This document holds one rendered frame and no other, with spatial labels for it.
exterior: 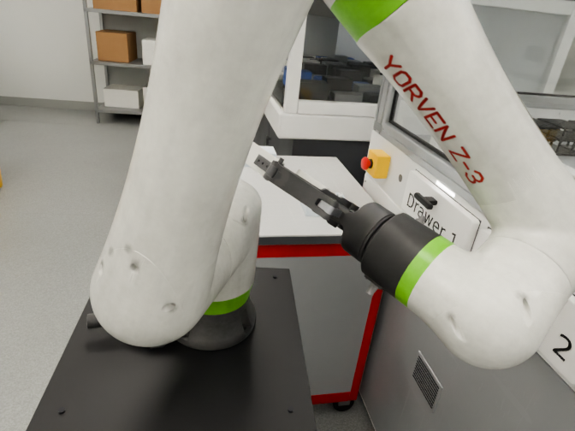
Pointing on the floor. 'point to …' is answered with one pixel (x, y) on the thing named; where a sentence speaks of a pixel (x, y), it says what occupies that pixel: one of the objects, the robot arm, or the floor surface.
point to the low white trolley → (320, 279)
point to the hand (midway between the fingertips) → (276, 168)
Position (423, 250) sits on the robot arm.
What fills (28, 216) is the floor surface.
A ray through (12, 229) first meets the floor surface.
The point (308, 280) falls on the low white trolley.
